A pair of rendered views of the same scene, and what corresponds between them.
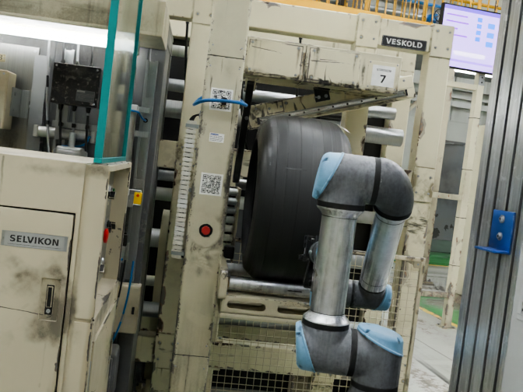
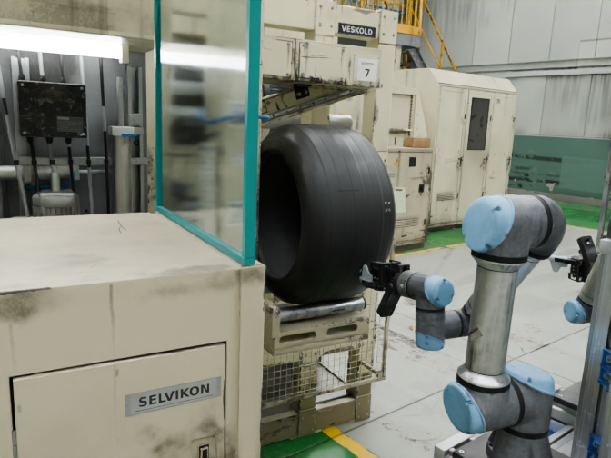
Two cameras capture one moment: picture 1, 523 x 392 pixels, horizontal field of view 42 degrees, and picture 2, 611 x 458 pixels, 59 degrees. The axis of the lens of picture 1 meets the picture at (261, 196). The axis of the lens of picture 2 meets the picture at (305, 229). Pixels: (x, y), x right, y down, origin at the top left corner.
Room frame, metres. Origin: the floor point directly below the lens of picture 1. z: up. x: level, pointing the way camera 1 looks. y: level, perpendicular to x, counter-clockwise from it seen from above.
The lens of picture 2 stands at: (0.79, 0.65, 1.50)
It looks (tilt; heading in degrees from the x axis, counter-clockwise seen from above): 11 degrees down; 336
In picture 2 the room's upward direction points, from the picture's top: 2 degrees clockwise
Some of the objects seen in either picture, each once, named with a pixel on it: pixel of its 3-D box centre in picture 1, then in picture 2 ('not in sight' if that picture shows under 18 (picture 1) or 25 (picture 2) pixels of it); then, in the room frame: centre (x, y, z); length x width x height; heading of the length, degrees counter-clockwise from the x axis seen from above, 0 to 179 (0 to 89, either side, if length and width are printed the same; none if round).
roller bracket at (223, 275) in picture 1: (222, 274); (250, 303); (2.43, 0.11, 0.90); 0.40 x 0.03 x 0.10; 6
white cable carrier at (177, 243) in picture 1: (185, 189); not in sight; (2.37, 0.26, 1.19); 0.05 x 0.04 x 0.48; 6
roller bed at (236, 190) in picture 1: (212, 221); not in sight; (2.81, 0.19, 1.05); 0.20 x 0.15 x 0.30; 96
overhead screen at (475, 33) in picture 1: (468, 39); not in sight; (6.13, -1.65, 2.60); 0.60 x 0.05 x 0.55; 105
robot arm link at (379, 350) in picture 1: (375, 353); (524, 394); (1.66, -0.32, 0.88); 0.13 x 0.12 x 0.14; 89
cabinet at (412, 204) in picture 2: not in sight; (389, 198); (6.45, -2.96, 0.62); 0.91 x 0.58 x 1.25; 105
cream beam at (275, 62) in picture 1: (318, 69); (297, 64); (2.76, -0.16, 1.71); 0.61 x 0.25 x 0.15; 96
